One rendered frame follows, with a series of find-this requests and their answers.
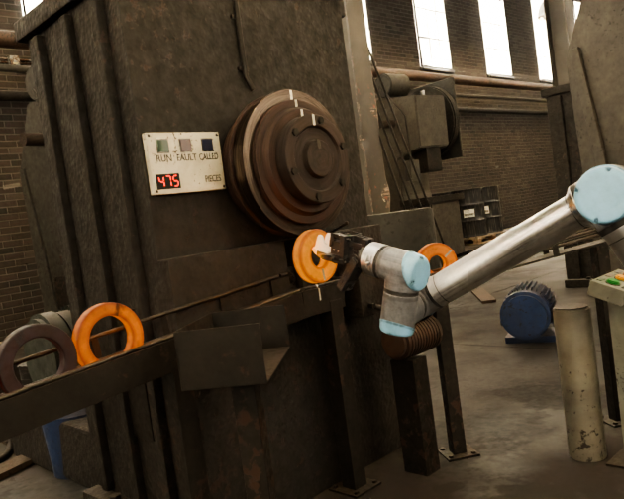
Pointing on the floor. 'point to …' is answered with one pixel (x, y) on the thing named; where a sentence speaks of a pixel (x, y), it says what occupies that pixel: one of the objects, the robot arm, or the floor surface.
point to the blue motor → (528, 314)
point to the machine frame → (195, 224)
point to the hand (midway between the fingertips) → (315, 249)
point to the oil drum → (408, 230)
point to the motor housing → (415, 395)
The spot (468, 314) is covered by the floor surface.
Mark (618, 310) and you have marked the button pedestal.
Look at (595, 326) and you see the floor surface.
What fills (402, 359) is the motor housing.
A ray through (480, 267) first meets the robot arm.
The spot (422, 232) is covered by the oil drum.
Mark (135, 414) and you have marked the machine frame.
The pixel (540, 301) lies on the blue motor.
